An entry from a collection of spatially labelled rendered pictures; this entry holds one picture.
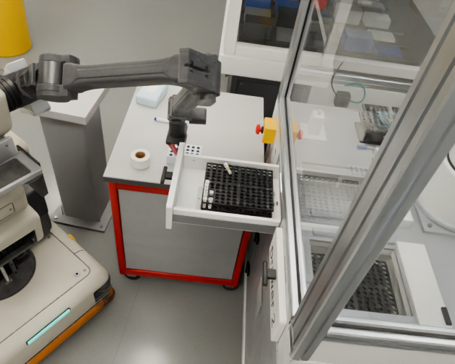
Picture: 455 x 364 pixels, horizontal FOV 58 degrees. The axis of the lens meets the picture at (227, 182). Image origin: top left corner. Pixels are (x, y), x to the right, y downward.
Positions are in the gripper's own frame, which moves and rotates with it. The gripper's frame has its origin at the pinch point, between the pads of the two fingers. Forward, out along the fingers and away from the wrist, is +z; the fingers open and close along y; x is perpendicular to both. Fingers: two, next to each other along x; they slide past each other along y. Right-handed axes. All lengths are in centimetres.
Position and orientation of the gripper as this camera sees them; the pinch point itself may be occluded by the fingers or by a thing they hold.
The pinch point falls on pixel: (176, 152)
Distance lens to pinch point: 152.9
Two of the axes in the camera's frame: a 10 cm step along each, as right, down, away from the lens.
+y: 0.7, -7.2, 6.9
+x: -9.9, -1.1, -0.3
